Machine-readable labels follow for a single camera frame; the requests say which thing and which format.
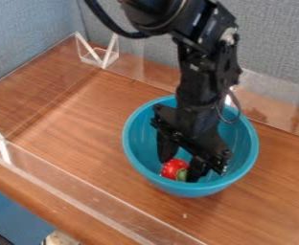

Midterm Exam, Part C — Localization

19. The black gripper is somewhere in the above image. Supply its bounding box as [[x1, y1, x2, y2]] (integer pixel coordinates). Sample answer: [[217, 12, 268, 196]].
[[151, 89, 234, 183]]

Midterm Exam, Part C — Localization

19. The red toy strawberry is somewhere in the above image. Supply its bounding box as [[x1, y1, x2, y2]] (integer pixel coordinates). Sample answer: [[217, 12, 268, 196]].
[[161, 158, 190, 182]]

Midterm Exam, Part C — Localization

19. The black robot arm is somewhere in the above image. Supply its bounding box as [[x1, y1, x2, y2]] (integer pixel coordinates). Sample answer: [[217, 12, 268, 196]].
[[120, 0, 242, 182]]

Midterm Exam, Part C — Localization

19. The blue plastic bowl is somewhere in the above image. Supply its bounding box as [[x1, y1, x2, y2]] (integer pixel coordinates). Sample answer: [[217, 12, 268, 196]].
[[122, 95, 260, 198]]

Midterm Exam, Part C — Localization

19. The clear acrylic back barrier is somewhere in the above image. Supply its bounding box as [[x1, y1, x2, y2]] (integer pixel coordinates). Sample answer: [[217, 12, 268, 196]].
[[107, 54, 299, 136]]

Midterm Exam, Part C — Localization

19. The clear acrylic barrier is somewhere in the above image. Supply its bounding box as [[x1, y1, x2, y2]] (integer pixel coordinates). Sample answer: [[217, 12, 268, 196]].
[[107, 54, 299, 136], [0, 132, 207, 245]]

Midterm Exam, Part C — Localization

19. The clear acrylic front barrier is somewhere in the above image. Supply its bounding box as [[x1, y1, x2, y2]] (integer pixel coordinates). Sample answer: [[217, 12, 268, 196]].
[[0, 132, 207, 245]]

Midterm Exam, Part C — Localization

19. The clear acrylic corner bracket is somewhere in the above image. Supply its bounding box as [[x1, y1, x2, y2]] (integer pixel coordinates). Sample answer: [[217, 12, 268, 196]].
[[75, 32, 120, 69]]

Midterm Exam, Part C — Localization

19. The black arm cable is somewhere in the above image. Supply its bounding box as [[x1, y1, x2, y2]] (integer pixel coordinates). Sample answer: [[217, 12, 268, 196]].
[[84, 0, 150, 40]]

